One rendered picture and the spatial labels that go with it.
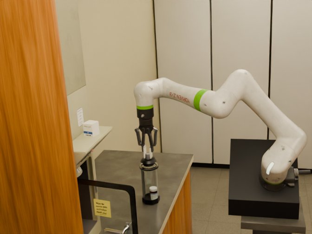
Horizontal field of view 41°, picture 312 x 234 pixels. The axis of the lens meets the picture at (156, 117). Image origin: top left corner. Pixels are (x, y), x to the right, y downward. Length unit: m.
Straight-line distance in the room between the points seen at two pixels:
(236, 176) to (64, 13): 1.23
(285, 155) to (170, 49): 2.84
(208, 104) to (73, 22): 0.71
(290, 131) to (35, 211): 1.24
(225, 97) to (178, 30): 2.76
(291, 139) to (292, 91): 2.56
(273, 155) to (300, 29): 2.62
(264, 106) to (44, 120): 1.04
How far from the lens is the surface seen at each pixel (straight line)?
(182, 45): 4.67
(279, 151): 2.11
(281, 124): 2.12
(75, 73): 1.87
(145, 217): 2.32
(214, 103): 1.95
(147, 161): 2.32
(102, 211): 1.78
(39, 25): 1.56
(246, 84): 2.02
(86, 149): 1.73
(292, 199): 2.29
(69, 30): 1.83
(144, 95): 2.18
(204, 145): 4.94
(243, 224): 2.28
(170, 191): 2.57
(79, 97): 1.90
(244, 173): 2.33
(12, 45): 1.63
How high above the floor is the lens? 2.14
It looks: 18 degrees down
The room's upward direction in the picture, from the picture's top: 3 degrees counter-clockwise
